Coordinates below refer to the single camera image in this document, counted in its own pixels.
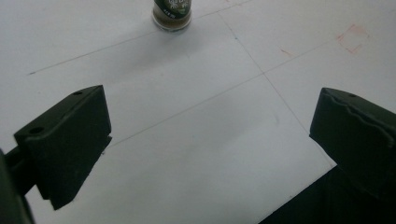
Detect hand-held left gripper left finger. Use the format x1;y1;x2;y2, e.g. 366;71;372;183
5;84;113;211

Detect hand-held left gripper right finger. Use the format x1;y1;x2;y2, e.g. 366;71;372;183
308;87;396;200

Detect glass spice jar green label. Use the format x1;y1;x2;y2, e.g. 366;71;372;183
151;0;192;32

